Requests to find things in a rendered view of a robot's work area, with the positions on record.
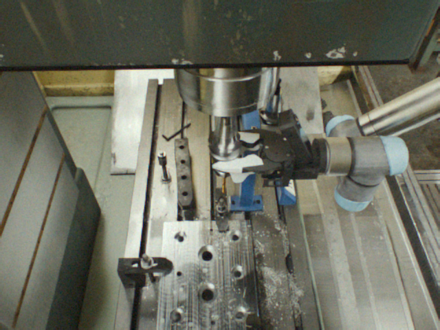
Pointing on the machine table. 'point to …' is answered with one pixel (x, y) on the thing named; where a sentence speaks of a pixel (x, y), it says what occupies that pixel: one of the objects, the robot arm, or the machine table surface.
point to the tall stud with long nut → (163, 164)
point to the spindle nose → (226, 89)
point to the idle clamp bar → (183, 159)
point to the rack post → (246, 193)
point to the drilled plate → (240, 249)
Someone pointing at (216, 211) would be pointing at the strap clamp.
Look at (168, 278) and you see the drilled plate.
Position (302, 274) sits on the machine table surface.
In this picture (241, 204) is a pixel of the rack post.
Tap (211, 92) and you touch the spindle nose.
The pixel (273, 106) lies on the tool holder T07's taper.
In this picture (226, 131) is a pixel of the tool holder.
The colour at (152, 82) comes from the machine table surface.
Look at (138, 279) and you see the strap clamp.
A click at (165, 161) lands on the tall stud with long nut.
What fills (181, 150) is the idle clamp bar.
